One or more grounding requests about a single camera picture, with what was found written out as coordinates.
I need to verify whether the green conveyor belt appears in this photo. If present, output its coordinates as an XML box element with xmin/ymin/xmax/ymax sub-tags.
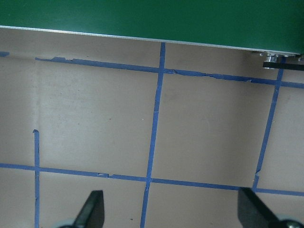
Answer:
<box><xmin>0</xmin><ymin>0</ymin><xmax>304</xmax><ymax>71</ymax></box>

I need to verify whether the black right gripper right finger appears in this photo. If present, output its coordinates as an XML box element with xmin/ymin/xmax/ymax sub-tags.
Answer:
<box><xmin>237</xmin><ymin>188</ymin><xmax>282</xmax><ymax>228</ymax></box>

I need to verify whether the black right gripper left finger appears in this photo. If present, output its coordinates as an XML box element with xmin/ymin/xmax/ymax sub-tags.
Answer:
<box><xmin>73</xmin><ymin>190</ymin><xmax>105</xmax><ymax>228</ymax></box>

